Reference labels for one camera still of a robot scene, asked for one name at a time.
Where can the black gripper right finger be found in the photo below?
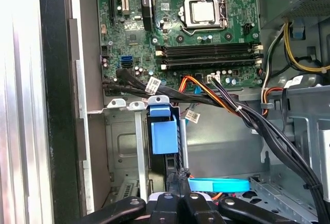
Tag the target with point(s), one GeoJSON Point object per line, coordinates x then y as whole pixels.
{"type": "Point", "coordinates": [201, 208]}

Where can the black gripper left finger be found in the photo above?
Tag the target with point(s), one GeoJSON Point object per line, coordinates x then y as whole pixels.
{"type": "Point", "coordinates": [165, 208]}

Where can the hard disk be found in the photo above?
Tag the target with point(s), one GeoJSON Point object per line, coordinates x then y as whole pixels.
{"type": "Point", "coordinates": [165, 139]}

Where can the metal disk bay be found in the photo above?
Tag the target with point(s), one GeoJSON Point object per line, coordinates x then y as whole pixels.
{"type": "Point", "coordinates": [141, 144]}

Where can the white barcode label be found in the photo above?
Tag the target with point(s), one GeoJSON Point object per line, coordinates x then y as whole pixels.
{"type": "Point", "coordinates": [152, 85]}
{"type": "Point", "coordinates": [192, 117]}
{"type": "Point", "coordinates": [293, 82]}

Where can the black RAM slot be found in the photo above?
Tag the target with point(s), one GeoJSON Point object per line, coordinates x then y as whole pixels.
{"type": "Point", "coordinates": [206, 64]}
{"type": "Point", "coordinates": [206, 50]}

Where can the metal drive cage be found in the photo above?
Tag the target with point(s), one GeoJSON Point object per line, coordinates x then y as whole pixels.
{"type": "Point", "coordinates": [304, 105]}

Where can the black PC case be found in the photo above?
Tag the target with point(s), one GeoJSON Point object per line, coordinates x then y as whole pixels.
{"type": "Point", "coordinates": [62, 105]}

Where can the blue SATA port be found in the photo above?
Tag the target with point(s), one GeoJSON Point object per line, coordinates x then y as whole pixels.
{"type": "Point", "coordinates": [126, 59]}

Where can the green motherboard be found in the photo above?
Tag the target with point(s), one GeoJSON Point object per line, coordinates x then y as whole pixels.
{"type": "Point", "coordinates": [116, 41]}

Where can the silver CPU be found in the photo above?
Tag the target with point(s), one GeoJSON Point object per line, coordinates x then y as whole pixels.
{"type": "Point", "coordinates": [203, 13]}

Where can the metal socket cover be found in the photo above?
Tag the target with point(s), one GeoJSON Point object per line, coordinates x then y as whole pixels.
{"type": "Point", "coordinates": [188, 13]}

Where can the black graphics card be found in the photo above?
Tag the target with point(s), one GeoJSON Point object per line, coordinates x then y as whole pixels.
{"type": "Point", "coordinates": [147, 5]}

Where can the black expansion slot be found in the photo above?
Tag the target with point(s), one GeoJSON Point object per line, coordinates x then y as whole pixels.
{"type": "Point", "coordinates": [112, 2]}

